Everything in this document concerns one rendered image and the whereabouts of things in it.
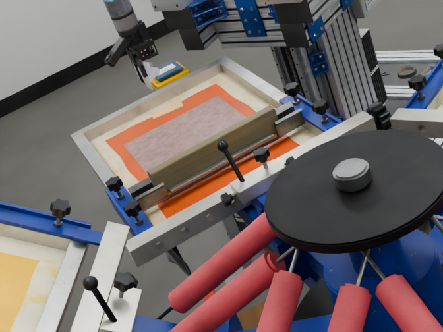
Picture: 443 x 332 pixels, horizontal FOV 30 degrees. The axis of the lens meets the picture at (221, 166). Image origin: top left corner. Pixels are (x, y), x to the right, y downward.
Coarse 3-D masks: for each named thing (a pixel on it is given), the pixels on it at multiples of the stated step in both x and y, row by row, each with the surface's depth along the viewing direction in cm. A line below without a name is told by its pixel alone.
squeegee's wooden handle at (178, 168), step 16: (256, 112) 223; (272, 112) 222; (240, 128) 220; (256, 128) 222; (272, 128) 224; (208, 144) 218; (240, 144) 222; (176, 160) 216; (192, 160) 218; (208, 160) 220; (160, 176) 216; (176, 176) 217
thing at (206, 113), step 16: (192, 96) 269; (208, 96) 265; (224, 96) 262; (176, 112) 264; (192, 112) 260; (208, 112) 256; (224, 112) 252; (240, 112) 249; (192, 128) 251; (208, 128) 247; (224, 128) 244; (272, 144) 227; (288, 144) 224; (240, 160) 226
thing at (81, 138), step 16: (208, 64) 278; (224, 64) 273; (176, 80) 275; (192, 80) 274; (240, 80) 263; (256, 80) 255; (160, 96) 271; (272, 96) 243; (128, 112) 269; (144, 112) 271; (96, 128) 267; (112, 128) 269; (80, 144) 259; (96, 160) 247; (112, 176) 235
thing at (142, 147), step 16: (128, 128) 266; (144, 128) 262; (160, 128) 258; (176, 128) 254; (112, 144) 260; (128, 144) 256; (144, 144) 253; (160, 144) 249; (176, 144) 246; (192, 144) 242; (128, 160) 248; (144, 160) 244; (160, 160) 241; (144, 176) 236; (224, 176) 222; (192, 192) 220; (208, 192) 218; (160, 208) 219; (176, 208) 216
